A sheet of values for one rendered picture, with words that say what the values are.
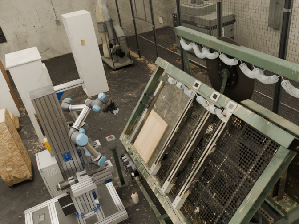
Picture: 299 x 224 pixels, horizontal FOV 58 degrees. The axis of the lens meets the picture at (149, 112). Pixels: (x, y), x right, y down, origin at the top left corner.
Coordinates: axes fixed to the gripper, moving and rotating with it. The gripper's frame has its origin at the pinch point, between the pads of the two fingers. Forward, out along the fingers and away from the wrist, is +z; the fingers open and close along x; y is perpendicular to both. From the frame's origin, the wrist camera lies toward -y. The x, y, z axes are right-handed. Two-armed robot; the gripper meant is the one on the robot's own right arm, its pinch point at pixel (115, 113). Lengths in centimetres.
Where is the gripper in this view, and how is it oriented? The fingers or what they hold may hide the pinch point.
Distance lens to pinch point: 314.7
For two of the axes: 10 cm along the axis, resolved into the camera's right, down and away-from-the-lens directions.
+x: -1.8, -7.5, 6.4
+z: 3.9, 5.4, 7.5
